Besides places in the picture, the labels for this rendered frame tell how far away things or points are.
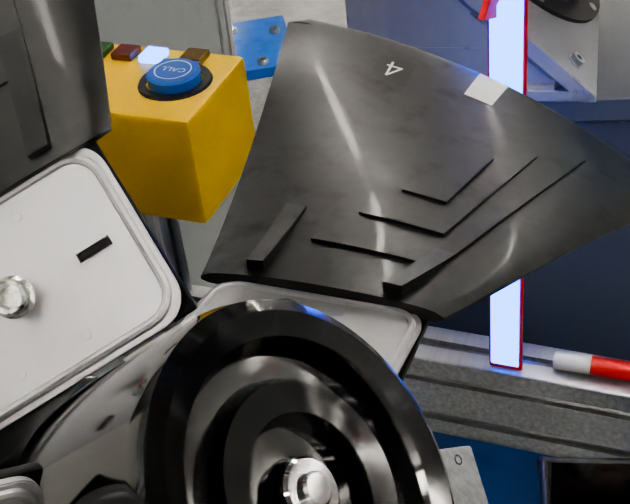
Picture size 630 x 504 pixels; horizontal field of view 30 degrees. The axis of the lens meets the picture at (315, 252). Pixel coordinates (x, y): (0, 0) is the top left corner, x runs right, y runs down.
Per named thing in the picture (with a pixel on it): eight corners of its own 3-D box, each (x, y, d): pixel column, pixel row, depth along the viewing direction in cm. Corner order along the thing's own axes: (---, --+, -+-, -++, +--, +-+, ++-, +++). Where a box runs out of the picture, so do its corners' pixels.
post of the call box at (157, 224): (146, 304, 99) (117, 183, 92) (162, 282, 101) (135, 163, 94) (177, 310, 98) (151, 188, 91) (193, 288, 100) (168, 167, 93)
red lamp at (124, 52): (110, 60, 89) (109, 53, 89) (122, 49, 91) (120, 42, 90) (131, 62, 89) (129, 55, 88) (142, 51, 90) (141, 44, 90)
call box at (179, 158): (28, 212, 92) (-6, 95, 86) (91, 146, 100) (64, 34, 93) (210, 242, 87) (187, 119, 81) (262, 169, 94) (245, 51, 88)
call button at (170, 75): (139, 99, 85) (135, 78, 84) (164, 72, 88) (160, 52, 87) (188, 104, 84) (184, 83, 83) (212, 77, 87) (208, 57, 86)
